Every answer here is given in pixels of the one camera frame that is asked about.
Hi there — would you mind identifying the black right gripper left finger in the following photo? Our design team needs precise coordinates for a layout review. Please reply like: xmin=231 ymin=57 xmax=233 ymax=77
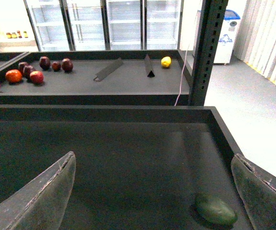
xmin=0 ymin=151 xmax=76 ymax=230

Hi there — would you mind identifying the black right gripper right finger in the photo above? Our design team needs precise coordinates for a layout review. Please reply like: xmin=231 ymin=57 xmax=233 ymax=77
xmin=231 ymin=154 xmax=276 ymax=230

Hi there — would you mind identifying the red yellow apple in group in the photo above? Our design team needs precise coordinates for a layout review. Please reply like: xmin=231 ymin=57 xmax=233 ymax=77
xmin=30 ymin=71 xmax=44 ymax=84

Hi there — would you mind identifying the dark apple centre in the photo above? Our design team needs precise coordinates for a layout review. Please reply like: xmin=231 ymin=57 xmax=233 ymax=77
xmin=22 ymin=65 xmax=36 ymax=79

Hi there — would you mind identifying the small dark red apple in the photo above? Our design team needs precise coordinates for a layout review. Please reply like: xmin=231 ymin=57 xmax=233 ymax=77
xmin=52 ymin=61 xmax=61 ymax=72

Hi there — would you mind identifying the dark apple back left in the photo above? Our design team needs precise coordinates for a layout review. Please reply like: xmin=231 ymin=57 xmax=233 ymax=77
xmin=18 ymin=62 xmax=29 ymax=73

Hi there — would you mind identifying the dark apple right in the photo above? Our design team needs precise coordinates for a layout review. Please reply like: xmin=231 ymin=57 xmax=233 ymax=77
xmin=61 ymin=58 xmax=73 ymax=72

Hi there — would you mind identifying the dark apple back top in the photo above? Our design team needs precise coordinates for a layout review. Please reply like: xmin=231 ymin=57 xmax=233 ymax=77
xmin=39 ymin=56 xmax=51 ymax=70

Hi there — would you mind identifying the green avocado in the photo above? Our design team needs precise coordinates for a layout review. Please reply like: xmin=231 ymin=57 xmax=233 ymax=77
xmin=195 ymin=193 xmax=238 ymax=226

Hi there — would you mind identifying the near black display tray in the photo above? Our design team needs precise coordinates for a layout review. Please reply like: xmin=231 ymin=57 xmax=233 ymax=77
xmin=0 ymin=105 xmax=252 ymax=230

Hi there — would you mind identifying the orange tomato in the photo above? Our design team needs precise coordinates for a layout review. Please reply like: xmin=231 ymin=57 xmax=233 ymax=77
xmin=5 ymin=69 xmax=22 ymax=83

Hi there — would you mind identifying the black produce display tray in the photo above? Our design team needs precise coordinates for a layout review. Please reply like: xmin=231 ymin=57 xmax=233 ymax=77
xmin=0 ymin=50 xmax=191 ymax=106

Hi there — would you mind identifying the white chest freezer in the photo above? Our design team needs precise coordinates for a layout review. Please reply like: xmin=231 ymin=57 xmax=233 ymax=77
xmin=214 ymin=10 xmax=241 ymax=65

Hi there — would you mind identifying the yellow lemon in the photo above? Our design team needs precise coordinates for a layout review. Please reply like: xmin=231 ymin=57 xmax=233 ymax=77
xmin=161 ymin=57 xmax=172 ymax=69

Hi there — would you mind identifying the black divider right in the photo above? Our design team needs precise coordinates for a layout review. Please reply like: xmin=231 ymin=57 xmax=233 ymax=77
xmin=144 ymin=54 xmax=155 ymax=78

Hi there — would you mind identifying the shelf with sauce bottles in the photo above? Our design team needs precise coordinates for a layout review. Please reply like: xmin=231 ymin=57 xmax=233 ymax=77
xmin=0 ymin=0 xmax=38 ymax=53

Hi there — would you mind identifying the glass door display fridge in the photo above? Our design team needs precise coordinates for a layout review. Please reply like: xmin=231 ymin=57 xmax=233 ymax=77
xmin=24 ymin=0 xmax=183 ymax=51

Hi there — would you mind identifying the pink cable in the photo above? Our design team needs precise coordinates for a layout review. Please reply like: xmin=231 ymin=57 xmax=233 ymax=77
xmin=174 ymin=9 xmax=202 ymax=107

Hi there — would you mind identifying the black right rack post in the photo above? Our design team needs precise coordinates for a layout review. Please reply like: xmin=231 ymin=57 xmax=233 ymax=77
xmin=189 ymin=0 xmax=229 ymax=106

